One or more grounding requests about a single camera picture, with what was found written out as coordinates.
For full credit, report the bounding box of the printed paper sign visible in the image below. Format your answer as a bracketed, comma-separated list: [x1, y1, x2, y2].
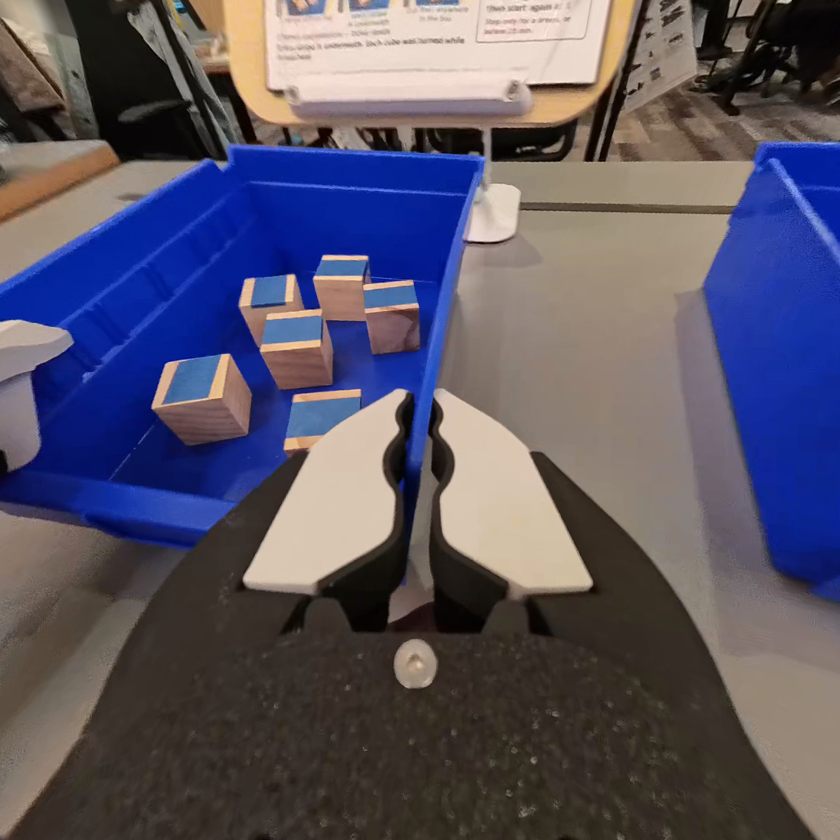
[622, 0, 698, 114]

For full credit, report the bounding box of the cluster of wooden cubes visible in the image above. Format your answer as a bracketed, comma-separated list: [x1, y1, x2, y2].
[151, 255, 422, 458]

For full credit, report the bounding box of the grey table brown edge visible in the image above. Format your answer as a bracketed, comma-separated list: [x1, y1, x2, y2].
[0, 140, 123, 224]

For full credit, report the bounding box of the white instruction sheet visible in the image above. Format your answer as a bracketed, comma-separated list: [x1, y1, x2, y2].
[264, 0, 613, 94]

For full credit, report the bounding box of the grey desk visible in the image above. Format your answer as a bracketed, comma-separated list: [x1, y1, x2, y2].
[0, 159, 840, 840]

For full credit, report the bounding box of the instruction board on white stand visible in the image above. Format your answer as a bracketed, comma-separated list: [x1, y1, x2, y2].
[223, 0, 642, 130]

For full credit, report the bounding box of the black metal frame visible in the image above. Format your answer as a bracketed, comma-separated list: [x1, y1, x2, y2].
[583, 0, 648, 162]

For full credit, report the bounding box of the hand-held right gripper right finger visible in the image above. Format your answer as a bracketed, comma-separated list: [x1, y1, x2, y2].
[427, 388, 595, 634]

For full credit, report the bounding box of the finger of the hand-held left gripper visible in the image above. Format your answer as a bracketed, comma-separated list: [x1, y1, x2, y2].
[0, 319, 75, 473]

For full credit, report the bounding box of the blue plastic bin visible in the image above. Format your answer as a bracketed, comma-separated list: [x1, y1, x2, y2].
[0, 144, 487, 551]
[703, 141, 840, 602]

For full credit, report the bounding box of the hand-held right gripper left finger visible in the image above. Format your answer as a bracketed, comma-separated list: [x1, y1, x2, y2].
[243, 388, 416, 634]

